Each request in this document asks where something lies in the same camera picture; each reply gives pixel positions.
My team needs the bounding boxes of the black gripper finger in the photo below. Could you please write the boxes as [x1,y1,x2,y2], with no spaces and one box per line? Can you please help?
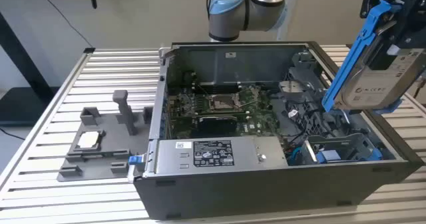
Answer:
[368,44,401,71]

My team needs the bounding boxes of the hard disk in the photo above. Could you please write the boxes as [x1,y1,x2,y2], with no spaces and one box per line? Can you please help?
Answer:
[316,151,343,164]
[321,0,426,116]

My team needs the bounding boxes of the metal socket cover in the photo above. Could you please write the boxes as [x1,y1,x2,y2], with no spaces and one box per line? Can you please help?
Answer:
[238,86,264,102]

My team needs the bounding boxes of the green motherboard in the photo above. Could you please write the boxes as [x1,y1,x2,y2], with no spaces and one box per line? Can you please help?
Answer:
[166,84,288,139]

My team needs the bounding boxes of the silver power supply unit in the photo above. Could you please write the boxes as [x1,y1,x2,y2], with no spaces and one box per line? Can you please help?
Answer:
[156,136,289,175]

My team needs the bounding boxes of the CPU socket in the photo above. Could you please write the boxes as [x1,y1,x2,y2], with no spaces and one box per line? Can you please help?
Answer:
[206,94,242,112]

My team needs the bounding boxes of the black graphics card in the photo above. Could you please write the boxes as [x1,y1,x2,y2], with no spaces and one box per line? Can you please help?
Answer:
[198,115,240,138]

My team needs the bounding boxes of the black open PC case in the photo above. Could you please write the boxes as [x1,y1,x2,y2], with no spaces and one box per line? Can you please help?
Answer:
[128,40,426,221]

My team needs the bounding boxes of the silver CPU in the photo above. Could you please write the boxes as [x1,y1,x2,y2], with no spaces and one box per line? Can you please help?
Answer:
[76,131,102,147]

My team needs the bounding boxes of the grey parts rack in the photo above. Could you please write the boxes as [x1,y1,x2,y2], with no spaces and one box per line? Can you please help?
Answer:
[56,89,156,182]

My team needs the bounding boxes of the black monitor stand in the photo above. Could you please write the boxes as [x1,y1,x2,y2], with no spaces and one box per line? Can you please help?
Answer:
[0,11,62,127]

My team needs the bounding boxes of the silver metal bracket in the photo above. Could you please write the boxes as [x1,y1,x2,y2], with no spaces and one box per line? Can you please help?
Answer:
[279,80,316,95]

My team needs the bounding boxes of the black wire with white label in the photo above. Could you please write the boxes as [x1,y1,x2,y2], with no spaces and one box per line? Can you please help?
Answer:
[281,100,303,119]

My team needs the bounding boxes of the blue wire bundle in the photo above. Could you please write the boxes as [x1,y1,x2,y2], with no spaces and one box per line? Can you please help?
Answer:
[285,145,303,165]

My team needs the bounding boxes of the thin black wall cable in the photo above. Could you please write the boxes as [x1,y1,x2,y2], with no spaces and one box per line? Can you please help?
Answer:
[33,0,95,49]

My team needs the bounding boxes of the black floor cable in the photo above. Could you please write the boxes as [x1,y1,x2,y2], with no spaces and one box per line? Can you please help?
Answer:
[0,128,27,141]

